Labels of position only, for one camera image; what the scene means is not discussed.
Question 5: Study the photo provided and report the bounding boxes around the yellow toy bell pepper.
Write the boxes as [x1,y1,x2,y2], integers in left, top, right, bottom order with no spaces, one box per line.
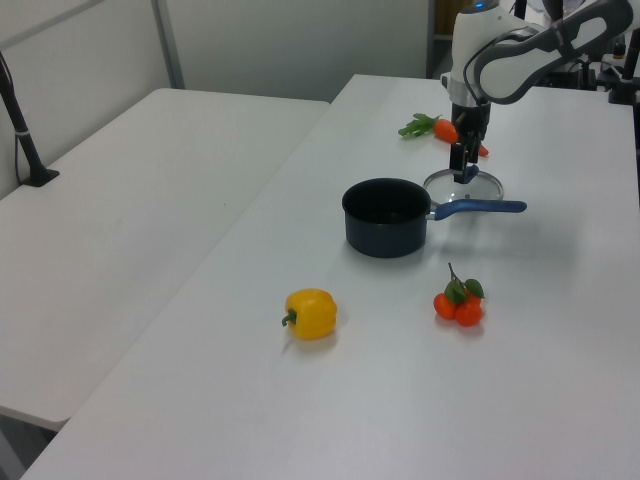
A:
[280,287,338,342]

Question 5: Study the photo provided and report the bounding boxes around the grey metal partition post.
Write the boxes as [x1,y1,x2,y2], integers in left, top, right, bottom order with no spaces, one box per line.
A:
[151,0,186,91]

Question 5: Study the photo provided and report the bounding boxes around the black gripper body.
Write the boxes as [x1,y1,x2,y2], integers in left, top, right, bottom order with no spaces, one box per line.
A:
[450,97,492,147]

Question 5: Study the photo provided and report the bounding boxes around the white side table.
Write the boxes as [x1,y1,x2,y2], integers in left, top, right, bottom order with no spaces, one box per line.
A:
[0,88,331,432]

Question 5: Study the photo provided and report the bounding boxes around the brown wooden panel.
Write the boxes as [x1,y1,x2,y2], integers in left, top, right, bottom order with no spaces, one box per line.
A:
[433,0,464,39]

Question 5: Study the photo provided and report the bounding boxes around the black slanted camera stand pole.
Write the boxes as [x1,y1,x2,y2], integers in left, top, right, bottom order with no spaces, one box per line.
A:
[0,49,61,188]

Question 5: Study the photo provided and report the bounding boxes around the red toy tomato cluster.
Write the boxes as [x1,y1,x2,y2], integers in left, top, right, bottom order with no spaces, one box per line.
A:
[432,262,486,328]

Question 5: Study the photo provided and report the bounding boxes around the orange toy carrot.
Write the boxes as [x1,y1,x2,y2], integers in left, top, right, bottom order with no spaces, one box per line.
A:
[397,113,490,158]

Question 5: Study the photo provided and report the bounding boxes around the glass lid with blue knob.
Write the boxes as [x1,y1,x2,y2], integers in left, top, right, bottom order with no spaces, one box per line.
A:
[423,164,504,207]

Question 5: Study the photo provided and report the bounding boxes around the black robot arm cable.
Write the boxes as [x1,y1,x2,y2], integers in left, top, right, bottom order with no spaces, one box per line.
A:
[462,28,542,107]

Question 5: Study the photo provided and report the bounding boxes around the dark saucepan with blue handle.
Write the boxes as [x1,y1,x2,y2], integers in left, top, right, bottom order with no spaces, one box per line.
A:
[341,177,528,259]

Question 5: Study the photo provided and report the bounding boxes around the black camera stand with clamp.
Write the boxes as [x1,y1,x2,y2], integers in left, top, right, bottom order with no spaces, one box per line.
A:
[606,29,640,106]

